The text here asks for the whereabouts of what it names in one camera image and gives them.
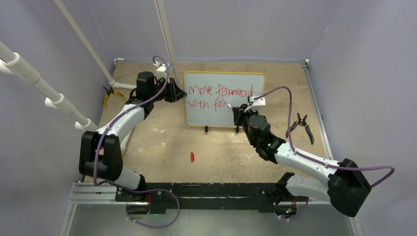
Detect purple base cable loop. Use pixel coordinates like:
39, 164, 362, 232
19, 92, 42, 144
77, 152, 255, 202
125, 188, 181, 229

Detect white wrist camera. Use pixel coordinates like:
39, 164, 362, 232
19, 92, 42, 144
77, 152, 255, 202
154, 62, 171, 79
245, 95, 266, 112

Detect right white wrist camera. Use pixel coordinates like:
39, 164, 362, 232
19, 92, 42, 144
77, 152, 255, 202
245, 95, 266, 112

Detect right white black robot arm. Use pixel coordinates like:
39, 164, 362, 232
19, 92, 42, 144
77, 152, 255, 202
231, 104, 372, 217

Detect yellow framed whiteboard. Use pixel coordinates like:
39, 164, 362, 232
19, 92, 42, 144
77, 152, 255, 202
183, 71, 266, 128

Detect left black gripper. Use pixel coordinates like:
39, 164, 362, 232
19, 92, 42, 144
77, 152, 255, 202
149, 77, 186, 103

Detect black handled pliers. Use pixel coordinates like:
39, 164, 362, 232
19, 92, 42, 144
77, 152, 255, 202
286, 113, 315, 145

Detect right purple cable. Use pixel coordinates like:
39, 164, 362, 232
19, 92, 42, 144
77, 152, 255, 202
254, 86, 395, 222

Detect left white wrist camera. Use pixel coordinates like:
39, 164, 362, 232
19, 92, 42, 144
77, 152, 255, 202
154, 62, 171, 79

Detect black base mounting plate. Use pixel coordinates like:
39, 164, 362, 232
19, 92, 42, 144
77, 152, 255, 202
115, 182, 307, 214

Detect aluminium extrusion rail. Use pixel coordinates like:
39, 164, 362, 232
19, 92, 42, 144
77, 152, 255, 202
72, 62, 371, 223

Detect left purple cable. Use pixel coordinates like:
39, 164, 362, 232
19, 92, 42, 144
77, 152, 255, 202
93, 56, 170, 188

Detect yellow handled pliers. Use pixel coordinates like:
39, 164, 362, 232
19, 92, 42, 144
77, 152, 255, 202
102, 86, 125, 108

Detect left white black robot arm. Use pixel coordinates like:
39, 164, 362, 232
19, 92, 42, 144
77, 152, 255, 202
78, 71, 187, 201

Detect white PVC pipe frame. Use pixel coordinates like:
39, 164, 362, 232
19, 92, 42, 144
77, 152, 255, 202
0, 0, 181, 154

